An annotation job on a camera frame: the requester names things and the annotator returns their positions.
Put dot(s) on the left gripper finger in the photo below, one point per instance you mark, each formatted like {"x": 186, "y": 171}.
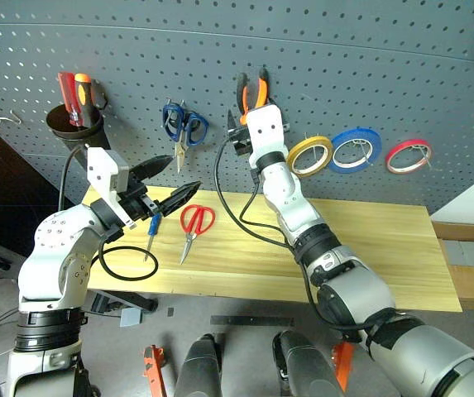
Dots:
{"x": 156, "y": 165}
{"x": 178, "y": 198}

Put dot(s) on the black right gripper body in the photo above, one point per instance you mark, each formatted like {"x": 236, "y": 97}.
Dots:
{"x": 240, "y": 140}

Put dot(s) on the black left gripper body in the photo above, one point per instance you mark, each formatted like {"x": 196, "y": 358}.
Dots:
{"x": 135, "y": 202}

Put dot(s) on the orange and black pliers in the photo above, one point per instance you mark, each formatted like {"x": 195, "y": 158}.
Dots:
{"x": 246, "y": 97}

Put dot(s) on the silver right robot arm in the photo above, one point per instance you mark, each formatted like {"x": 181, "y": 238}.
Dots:
{"x": 294, "y": 198}

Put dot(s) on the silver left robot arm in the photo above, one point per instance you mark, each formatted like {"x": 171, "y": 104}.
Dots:
{"x": 54, "y": 248}

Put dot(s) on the yellow tape roll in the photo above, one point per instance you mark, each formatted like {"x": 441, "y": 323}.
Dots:
{"x": 291, "y": 159}

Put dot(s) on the black pegboard cup holder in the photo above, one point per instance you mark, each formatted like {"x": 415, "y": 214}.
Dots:
{"x": 92, "y": 132}

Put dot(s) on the blue tape roll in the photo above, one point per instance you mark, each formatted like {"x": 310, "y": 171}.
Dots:
{"x": 369, "y": 136}

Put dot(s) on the dark grey pegboard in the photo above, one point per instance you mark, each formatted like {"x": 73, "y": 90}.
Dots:
{"x": 137, "y": 49}

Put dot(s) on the red tape roll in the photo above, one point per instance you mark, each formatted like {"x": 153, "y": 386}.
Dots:
{"x": 406, "y": 144}

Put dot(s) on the black table leg base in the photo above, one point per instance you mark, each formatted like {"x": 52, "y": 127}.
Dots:
{"x": 137, "y": 302}

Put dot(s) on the orange and black screwdriver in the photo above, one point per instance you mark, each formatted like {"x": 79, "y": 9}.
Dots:
{"x": 82, "y": 93}

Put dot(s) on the grey floor block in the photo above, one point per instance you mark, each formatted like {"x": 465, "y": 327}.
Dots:
{"x": 131, "y": 317}

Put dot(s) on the black flat floor strip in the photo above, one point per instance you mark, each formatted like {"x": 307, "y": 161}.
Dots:
{"x": 253, "y": 321}

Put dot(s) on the dark rounded robot leg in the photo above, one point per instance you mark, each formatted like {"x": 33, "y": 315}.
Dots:
{"x": 307, "y": 368}
{"x": 199, "y": 368}

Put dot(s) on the brown cardboard box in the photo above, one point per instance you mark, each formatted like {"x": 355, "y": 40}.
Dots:
{"x": 468, "y": 281}

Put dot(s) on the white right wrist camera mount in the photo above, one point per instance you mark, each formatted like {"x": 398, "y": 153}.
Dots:
{"x": 265, "y": 132}

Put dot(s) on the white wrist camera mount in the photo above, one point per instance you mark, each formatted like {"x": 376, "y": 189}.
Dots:
{"x": 98, "y": 169}
{"x": 265, "y": 132}

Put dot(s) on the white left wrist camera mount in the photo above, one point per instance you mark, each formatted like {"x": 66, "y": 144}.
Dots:
{"x": 98, "y": 169}

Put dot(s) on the orange metal bracket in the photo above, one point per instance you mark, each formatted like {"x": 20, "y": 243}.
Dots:
{"x": 343, "y": 364}
{"x": 154, "y": 372}

